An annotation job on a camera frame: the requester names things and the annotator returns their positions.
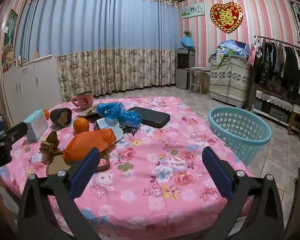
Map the pale face mask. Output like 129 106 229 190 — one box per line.
95 117 140 144

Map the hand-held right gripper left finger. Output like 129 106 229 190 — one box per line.
17 148 100 240

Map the brown figurine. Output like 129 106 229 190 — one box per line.
39 131 63 164

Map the grey water dispenser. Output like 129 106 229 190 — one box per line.
175 48 196 89

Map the phone in brown case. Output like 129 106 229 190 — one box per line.
46 152 110 177

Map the dark brown packaging tray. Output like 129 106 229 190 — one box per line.
50 107 73 127

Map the metal clothes rack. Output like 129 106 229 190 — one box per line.
255 35 300 53

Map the green wall poster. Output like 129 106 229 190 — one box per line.
1 8 18 73

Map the row of hanging clothes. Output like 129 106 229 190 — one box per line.
255 40 300 98

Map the black zip case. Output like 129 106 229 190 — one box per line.
127 107 171 127

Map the low dark cabinet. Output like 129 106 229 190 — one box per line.
252 85 297 124

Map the pink hanging bag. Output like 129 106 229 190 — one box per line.
247 42 258 65

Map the pink cup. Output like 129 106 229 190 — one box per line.
72 91 93 110

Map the olive snack packet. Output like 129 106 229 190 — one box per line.
77 106 99 118

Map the white cabinet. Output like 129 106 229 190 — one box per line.
2 54 63 125

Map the teal plastic basket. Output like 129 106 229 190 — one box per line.
208 107 272 167

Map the red heart wall decoration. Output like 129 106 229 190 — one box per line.
210 2 244 34

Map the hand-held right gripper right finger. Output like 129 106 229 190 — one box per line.
202 146 285 240

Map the cloth covered cabinet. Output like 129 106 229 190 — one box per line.
209 55 250 108

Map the pile of folded bedding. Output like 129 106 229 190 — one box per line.
216 39 253 60

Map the blue cloth cover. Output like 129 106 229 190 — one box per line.
180 37 195 49

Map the light blue box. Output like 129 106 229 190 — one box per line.
23 110 49 142

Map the small folding table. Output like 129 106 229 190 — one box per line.
185 66 212 95

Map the white lace cloth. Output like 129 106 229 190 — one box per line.
255 90 295 112

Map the pink floral blanket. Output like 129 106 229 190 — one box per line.
0 95 257 240

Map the orange plastic bag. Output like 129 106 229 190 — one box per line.
62 128 117 165

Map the blue plastic bag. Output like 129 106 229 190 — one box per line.
96 102 142 127

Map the blue floral curtain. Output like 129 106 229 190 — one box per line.
14 0 179 103

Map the landscape wall picture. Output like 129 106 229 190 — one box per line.
181 2 205 19

